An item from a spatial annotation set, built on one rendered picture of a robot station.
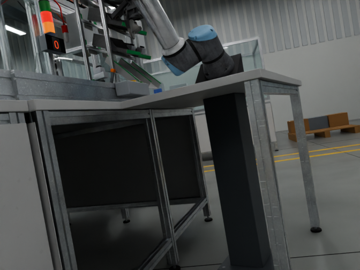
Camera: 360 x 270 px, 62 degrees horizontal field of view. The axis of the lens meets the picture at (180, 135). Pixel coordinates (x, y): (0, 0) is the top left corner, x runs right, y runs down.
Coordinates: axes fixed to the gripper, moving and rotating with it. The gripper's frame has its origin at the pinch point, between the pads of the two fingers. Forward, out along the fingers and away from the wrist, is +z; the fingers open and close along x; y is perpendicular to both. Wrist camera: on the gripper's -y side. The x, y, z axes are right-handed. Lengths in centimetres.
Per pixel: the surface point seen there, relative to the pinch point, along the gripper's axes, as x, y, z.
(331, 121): 558, 151, 98
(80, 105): -60, 6, 37
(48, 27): -24.7, -29.9, -7.2
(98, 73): -6.0, -19.5, 15.3
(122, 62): 31.6, -25.1, 3.0
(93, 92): -39.8, -1.7, 30.1
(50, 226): -79, 4, 70
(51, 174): -76, 5, 56
